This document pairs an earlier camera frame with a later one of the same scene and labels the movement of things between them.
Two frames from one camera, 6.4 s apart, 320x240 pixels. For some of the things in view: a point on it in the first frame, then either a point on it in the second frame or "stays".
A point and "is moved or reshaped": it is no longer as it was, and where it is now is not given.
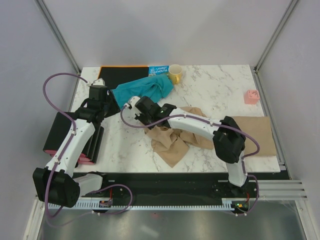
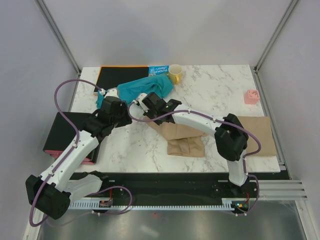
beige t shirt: (172, 145) is moved or reshaped
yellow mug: (175, 72) stays
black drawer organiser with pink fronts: (93, 150) stays
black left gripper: (115, 108) -> (126, 119)
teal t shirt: (155, 86) stays
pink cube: (251, 97) stays
